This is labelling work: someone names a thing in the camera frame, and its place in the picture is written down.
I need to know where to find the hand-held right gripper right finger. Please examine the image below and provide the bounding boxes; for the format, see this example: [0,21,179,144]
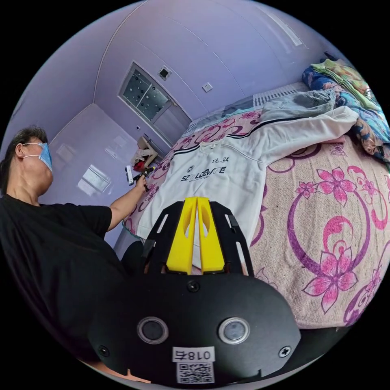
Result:
[198,197,226,273]

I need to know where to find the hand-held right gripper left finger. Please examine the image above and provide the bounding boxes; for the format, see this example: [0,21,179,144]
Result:
[166,197,198,274]

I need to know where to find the white long sleeve shirt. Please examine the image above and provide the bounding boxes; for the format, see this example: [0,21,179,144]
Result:
[135,106,360,248]

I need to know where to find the person's left forearm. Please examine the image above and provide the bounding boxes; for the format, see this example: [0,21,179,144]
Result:
[117,187,141,211]

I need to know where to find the window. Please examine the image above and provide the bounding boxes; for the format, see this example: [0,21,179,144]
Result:
[118,62,191,134]

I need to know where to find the bed with pink flowered quilt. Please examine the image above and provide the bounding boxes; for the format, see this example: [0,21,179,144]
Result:
[121,85,390,330]

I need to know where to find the person's body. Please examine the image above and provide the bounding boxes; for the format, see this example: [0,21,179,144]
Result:
[0,126,147,364]

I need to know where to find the pile of clothes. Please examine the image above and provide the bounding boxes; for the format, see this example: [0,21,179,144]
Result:
[261,58,390,167]

